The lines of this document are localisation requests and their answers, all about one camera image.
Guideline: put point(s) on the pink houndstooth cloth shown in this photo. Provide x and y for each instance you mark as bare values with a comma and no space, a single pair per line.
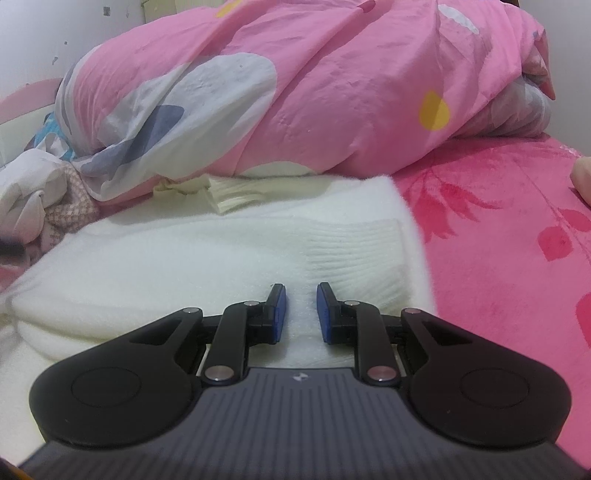
69,207

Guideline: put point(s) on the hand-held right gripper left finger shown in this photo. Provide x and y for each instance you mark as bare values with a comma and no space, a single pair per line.
279,318

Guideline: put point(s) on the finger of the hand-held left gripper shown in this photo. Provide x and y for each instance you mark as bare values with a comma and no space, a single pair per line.
11,248

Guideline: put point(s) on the pink and white headboard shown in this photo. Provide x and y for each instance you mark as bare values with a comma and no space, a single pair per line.
23,106

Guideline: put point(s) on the pale green wardrobe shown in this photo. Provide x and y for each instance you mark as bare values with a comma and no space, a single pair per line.
159,3

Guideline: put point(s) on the cream sweater with deer embroidery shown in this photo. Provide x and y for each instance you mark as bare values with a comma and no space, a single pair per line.
184,258

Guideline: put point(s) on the pink patterned quilt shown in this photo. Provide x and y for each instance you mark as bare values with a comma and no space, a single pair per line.
323,92

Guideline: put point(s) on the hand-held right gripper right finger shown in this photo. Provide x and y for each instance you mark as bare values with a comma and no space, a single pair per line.
323,318

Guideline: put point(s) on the crumpled white cloth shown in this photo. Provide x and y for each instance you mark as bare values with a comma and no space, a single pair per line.
27,184

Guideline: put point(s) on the folded light beige garment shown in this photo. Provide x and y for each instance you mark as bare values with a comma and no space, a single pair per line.
582,180

